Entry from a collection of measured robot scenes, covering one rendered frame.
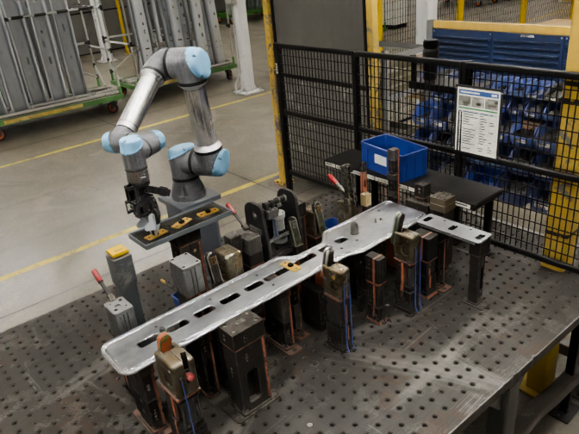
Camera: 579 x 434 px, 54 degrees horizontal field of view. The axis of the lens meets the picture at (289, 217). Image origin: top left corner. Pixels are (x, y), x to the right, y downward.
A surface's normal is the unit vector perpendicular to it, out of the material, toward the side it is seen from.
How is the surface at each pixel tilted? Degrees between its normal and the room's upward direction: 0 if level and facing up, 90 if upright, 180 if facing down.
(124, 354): 0
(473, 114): 90
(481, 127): 90
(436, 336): 0
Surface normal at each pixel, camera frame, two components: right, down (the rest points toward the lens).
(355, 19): -0.75, 0.35
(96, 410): -0.08, -0.90
